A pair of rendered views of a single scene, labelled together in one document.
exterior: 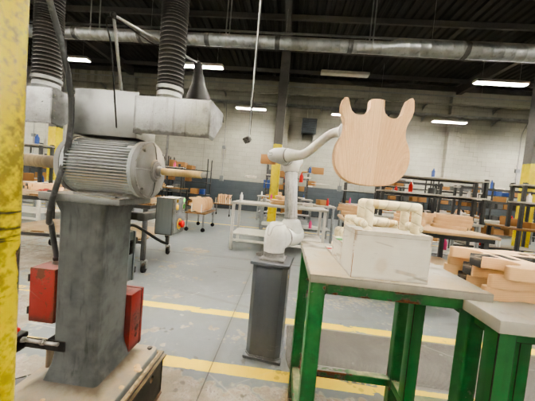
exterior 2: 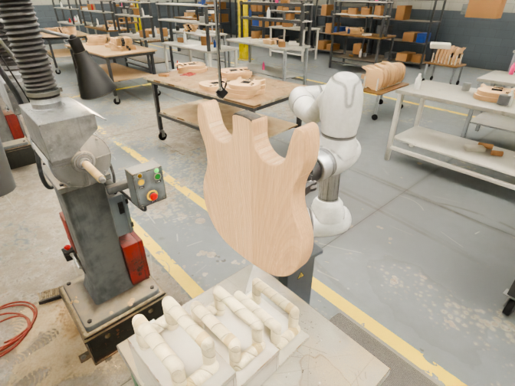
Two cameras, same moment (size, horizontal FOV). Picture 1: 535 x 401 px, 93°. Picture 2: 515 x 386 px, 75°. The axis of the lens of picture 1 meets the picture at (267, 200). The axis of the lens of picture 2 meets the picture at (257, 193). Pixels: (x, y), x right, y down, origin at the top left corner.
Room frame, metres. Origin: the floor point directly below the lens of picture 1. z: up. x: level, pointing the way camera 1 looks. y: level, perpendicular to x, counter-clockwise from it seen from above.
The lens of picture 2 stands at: (0.72, -0.96, 1.89)
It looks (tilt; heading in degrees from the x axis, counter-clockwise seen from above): 31 degrees down; 44
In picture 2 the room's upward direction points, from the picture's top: straight up
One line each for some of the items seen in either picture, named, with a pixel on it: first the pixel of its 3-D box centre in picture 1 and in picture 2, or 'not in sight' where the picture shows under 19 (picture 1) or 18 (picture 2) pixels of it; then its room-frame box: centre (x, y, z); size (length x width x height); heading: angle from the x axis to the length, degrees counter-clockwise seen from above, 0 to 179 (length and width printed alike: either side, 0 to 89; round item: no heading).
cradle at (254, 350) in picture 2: not in sight; (249, 354); (1.11, -0.55, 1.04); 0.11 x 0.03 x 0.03; 0
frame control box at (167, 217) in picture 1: (156, 219); (136, 185); (1.39, 0.60, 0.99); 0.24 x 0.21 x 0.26; 86
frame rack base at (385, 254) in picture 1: (382, 251); (182, 374); (0.96, -0.45, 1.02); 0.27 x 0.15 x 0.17; 90
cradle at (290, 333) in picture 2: not in sight; (287, 336); (1.27, -0.56, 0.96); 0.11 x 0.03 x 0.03; 0
